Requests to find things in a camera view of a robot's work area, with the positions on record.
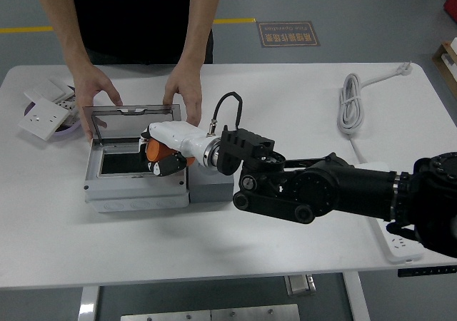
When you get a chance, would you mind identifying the person's left hand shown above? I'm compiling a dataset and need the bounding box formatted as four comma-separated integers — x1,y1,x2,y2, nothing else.
163,62,204,126

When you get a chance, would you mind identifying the person's right hand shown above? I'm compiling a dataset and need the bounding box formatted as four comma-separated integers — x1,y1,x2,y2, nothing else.
73,66,124,143

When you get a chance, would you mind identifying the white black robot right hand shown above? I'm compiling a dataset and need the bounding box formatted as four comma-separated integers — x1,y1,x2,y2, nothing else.
140,121,216,178

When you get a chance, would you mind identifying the orange cylinder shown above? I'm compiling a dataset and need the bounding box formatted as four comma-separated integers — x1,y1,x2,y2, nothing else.
145,138,196,165

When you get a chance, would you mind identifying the grey electrical box clear lid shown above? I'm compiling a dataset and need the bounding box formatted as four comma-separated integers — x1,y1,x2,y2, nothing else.
82,103,191,213

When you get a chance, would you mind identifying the grey cube with round hole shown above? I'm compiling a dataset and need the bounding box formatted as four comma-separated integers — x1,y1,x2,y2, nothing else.
187,156,236,203

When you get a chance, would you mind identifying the white multi-hole socket panel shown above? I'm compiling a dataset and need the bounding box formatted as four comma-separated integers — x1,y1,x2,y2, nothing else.
53,98,79,126

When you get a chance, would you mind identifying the purple oval tray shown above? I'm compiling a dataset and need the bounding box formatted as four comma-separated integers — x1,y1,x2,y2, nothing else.
24,101,81,141

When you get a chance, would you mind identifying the person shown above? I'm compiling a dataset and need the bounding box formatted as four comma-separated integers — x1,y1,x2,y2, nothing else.
69,0,215,66

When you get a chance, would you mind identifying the brown floor sign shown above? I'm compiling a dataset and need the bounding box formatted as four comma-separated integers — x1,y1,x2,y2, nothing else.
257,21,321,49

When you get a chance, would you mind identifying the wooden crate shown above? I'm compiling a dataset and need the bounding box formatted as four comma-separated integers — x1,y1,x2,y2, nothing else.
431,37,457,99

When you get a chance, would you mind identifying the black table control panel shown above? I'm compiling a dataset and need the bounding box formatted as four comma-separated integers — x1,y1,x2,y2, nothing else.
398,265,457,277

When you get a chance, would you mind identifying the white wall switch panel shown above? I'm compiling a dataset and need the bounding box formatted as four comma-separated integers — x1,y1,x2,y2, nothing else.
24,75,75,103

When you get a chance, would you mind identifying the white wall socket panel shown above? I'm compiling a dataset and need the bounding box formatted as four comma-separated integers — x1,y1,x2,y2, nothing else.
17,98,71,142

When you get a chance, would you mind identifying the grey metal base plate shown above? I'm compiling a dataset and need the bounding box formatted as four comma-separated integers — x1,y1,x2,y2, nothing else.
120,303,301,321

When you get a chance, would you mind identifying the white power strip with cord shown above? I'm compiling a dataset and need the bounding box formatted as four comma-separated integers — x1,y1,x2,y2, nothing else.
337,61,426,265

